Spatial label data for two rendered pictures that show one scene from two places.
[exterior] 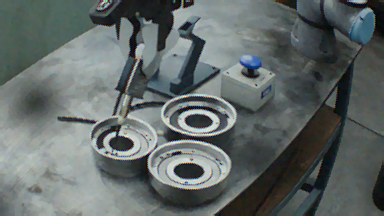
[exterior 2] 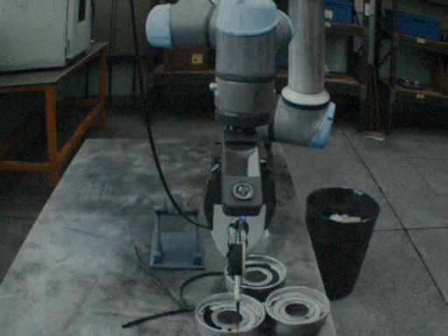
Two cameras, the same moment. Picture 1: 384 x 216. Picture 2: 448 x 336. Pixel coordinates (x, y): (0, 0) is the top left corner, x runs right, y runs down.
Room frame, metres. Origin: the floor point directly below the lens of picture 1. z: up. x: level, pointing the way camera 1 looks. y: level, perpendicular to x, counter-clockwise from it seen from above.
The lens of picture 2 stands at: (0.15, 0.46, 1.31)
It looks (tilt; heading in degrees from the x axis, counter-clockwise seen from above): 23 degrees down; 322
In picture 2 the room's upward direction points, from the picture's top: 2 degrees clockwise
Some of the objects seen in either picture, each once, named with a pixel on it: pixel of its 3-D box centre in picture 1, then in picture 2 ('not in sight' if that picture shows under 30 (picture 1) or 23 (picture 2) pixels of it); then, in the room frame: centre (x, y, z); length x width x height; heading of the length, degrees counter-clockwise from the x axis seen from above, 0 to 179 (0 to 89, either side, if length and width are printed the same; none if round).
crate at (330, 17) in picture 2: not in sight; (321, 8); (3.07, -2.83, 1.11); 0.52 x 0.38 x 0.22; 54
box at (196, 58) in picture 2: not in sight; (186, 47); (3.75, -1.85, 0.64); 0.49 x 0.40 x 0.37; 59
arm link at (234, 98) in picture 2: not in sight; (241, 94); (0.63, 0.06, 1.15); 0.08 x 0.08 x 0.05
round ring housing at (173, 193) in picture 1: (188, 175); (296, 313); (0.54, 0.00, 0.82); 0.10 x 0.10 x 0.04
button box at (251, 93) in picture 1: (251, 83); (248, 234); (0.78, -0.10, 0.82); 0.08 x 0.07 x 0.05; 144
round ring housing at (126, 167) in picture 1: (121, 148); (229, 320); (0.59, 0.10, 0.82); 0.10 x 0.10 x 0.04
